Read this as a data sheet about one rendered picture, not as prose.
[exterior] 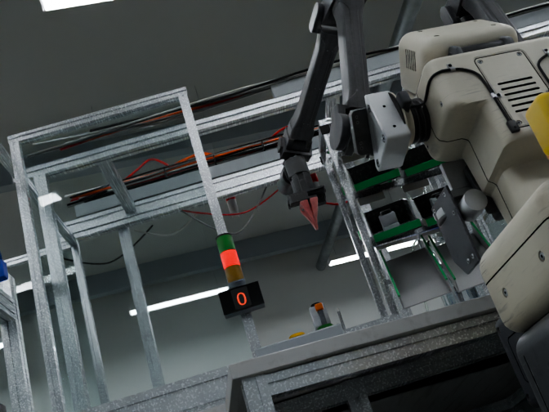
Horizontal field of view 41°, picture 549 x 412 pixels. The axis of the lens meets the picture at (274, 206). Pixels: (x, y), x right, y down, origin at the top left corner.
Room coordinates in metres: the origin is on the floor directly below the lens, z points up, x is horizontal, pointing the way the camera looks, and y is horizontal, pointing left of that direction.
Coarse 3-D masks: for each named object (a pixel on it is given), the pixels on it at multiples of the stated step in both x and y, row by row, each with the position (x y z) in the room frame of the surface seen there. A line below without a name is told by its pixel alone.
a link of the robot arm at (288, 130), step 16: (320, 16) 1.42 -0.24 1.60; (320, 32) 1.46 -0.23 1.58; (336, 32) 1.47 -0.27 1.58; (320, 48) 1.49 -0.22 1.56; (336, 48) 1.50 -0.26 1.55; (320, 64) 1.53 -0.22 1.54; (320, 80) 1.57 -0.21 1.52; (304, 96) 1.61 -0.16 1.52; (320, 96) 1.61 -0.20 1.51; (304, 112) 1.64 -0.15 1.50; (288, 128) 1.71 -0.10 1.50; (304, 128) 1.69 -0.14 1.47; (288, 144) 1.72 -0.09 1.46; (304, 144) 1.74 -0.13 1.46
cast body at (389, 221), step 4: (384, 212) 1.88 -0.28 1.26; (388, 212) 1.88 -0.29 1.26; (392, 212) 1.88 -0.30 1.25; (380, 216) 1.89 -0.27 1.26; (384, 216) 1.88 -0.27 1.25; (388, 216) 1.88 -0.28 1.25; (392, 216) 1.88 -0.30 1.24; (380, 220) 1.89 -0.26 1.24; (384, 220) 1.88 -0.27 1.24; (388, 220) 1.89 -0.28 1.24; (392, 220) 1.89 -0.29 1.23; (396, 220) 1.89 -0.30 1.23; (384, 224) 1.89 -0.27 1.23; (388, 224) 1.89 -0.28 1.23; (392, 224) 1.88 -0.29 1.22; (396, 224) 1.88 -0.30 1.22; (384, 228) 1.88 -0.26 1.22; (388, 228) 1.88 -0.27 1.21
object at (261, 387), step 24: (408, 336) 1.45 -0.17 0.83; (432, 336) 1.46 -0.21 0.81; (456, 336) 1.47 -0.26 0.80; (480, 336) 1.48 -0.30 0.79; (336, 360) 1.41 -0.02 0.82; (360, 360) 1.43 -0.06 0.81; (384, 360) 1.43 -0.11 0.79; (408, 360) 1.48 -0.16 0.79; (240, 384) 1.41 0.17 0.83; (264, 384) 1.38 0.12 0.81; (288, 384) 1.39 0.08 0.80; (312, 384) 1.41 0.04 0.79; (264, 408) 1.38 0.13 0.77
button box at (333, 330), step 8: (328, 328) 1.70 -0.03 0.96; (336, 328) 1.70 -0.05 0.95; (304, 336) 1.69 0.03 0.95; (312, 336) 1.69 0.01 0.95; (320, 336) 1.70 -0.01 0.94; (328, 336) 1.70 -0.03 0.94; (272, 344) 1.69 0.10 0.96; (280, 344) 1.69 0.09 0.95; (288, 344) 1.69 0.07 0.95; (296, 344) 1.69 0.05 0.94; (256, 352) 1.69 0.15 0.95; (264, 352) 1.69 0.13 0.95; (272, 352) 1.69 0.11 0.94
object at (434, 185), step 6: (414, 144) 3.07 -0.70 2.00; (420, 144) 3.07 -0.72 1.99; (432, 180) 3.07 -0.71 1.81; (432, 186) 3.07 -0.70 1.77; (438, 186) 3.08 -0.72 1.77; (468, 222) 3.08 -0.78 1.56; (468, 228) 3.07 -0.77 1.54; (480, 288) 3.07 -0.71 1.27; (480, 294) 3.07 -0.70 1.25; (486, 294) 3.07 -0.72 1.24
